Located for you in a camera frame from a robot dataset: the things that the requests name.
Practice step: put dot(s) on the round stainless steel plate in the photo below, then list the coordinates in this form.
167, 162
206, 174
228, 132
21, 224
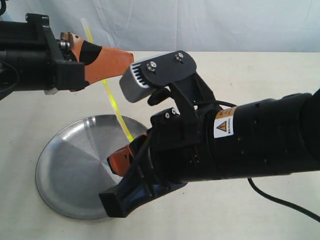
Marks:
72, 169

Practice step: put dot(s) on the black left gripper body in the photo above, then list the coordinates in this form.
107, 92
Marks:
32, 59

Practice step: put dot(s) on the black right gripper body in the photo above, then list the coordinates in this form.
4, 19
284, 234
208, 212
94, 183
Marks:
195, 144

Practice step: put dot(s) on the white backdrop cloth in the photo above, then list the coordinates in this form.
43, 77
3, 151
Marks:
189, 25

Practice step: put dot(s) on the thin yellow stick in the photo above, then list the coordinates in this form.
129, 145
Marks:
111, 97

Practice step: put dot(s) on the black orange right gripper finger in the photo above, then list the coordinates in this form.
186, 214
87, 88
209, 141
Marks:
121, 160

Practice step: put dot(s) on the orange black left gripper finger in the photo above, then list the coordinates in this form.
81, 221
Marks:
100, 62

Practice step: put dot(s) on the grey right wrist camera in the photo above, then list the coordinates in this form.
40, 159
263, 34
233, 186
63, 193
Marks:
145, 76

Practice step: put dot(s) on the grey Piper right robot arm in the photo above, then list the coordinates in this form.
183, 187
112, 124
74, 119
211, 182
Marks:
275, 137

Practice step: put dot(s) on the right gripper black orange finger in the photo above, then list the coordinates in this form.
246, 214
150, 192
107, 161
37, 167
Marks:
140, 185

